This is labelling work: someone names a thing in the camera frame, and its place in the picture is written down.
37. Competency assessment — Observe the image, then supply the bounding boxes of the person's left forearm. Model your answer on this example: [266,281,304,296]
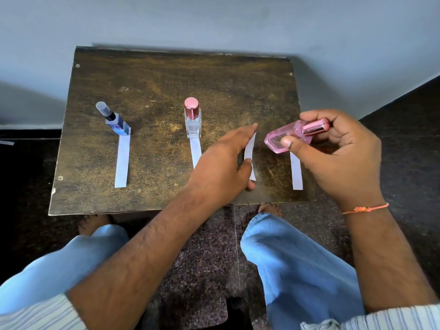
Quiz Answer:
[67,175,220,330]

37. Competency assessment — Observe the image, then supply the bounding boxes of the person's right forearm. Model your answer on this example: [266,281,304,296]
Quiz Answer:
[344,204,439,314]

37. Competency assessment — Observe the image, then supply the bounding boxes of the person's right foot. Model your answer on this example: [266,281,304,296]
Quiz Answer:
[258,203,283,218]

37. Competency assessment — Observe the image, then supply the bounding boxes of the clear perfume bottle pink cap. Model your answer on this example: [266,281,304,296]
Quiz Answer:
[184,97,202,139]

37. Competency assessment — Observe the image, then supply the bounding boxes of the person's foot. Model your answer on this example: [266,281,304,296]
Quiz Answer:
[258,203,283,218]
[77,214,111,236]

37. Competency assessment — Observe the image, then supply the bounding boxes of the person's striped shirt sleeve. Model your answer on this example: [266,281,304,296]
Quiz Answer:
[0,293,87,330]
[300,303,440,330]

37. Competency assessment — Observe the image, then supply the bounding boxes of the person's right striped shirt sleeve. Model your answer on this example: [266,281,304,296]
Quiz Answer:
[300,303,440,330]

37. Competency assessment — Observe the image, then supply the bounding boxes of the person's left leg blue jeans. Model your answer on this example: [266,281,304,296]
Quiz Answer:
[0,224,130,315]

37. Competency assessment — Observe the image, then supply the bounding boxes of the person's leg blue jeans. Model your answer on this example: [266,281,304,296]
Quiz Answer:
[0,224,130,315]
[240,213,366,330]

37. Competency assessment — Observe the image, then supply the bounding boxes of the person's right leg blue jeans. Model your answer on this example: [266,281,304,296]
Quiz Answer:
[240,213,366,330]

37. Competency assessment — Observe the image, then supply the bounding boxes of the person's left hand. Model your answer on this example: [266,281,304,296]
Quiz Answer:
[187,123,258,207]

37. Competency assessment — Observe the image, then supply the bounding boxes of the person's left foot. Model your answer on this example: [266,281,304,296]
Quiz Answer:
[77,214,111,236]

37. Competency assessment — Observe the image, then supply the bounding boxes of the orange thread bracelet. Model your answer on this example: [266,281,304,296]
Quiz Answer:
[342,202,390,215]

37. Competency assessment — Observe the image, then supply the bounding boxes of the person's left striped shirt sleeve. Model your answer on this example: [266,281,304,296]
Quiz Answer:
[0,293,87,330]

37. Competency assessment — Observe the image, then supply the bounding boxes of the blue perfume bottle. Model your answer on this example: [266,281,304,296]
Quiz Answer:
[96,101,131,136]

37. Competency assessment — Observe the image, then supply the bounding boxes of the white paper strip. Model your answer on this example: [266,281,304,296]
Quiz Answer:
[114,129,131,189]
[189,135,203,169]
[244,131,257,181]
[290,151,304,191]

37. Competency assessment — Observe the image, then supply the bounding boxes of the person's right hand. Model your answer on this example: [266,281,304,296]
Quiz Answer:
[280,109,388,213]

